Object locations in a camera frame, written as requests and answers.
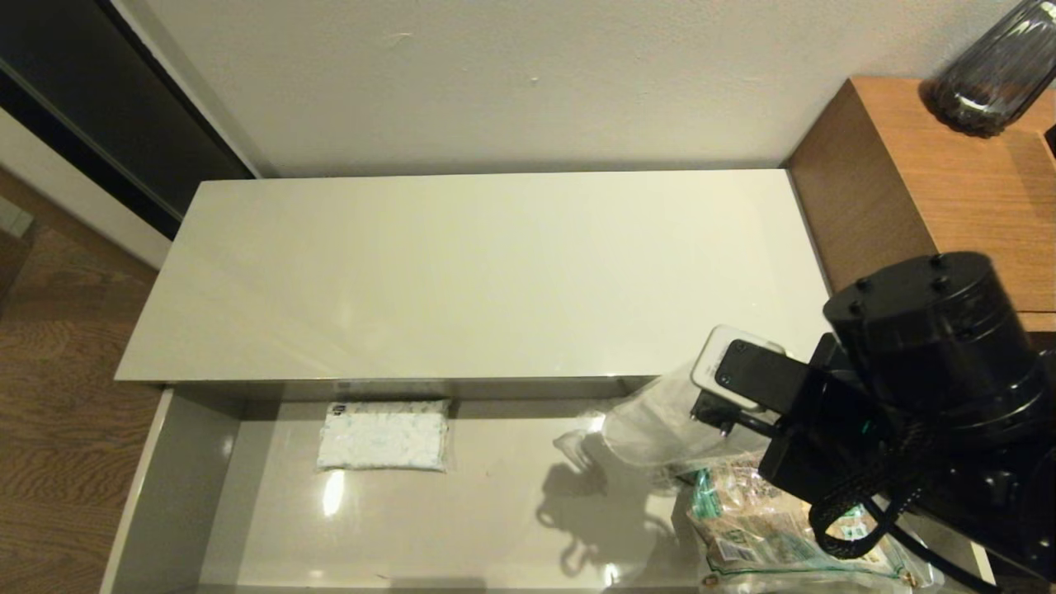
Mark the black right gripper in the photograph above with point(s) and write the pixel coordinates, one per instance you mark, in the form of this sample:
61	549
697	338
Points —
817	437

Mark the bagged white slippers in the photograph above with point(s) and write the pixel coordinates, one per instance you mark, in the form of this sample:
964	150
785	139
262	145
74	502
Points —
660	429

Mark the white glossy drawer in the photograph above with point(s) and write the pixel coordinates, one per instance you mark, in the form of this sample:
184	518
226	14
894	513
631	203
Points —
272	495

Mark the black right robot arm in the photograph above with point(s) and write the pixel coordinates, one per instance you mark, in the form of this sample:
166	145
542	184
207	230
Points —
932	346

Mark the green brown snack bag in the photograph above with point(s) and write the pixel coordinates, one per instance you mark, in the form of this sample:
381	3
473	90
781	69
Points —
767	528

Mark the brown wooden desk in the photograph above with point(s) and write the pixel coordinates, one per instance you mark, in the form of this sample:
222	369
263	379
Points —
907	181

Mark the white glossy cabinet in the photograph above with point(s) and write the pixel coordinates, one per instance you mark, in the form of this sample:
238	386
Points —
495	272

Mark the dark ribbed glass vase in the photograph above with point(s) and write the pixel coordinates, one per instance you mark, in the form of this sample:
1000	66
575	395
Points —
990	74

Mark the white patterned tissue packet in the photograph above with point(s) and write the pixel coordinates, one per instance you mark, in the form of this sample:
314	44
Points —
384	437

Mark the dark sliding door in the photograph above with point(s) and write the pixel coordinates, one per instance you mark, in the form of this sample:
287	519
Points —
99	99

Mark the grey brown furniture piece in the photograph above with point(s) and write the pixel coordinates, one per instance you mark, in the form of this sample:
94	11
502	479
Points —
12	247

